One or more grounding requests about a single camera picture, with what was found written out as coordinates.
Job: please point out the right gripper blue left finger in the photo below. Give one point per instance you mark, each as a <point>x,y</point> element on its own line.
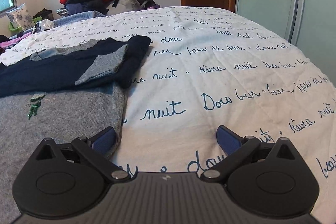
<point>104,142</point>

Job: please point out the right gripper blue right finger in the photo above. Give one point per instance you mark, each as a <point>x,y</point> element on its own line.
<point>228,140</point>

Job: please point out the grey and navy knit sweater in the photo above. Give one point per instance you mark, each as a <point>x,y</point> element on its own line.
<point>63,94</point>

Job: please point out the white quilt with script print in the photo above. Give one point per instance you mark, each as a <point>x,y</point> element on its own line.
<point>208,67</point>

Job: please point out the light blue quilted blanket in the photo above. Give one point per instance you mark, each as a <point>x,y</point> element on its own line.
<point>76,18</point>

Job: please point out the crumpled white plastic bag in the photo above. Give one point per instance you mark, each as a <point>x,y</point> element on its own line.
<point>43,25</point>

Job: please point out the pink purple garment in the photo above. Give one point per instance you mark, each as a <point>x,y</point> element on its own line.
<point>11,43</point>

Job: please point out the floral patterned pillow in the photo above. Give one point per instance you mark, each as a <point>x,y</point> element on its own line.
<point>21,18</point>

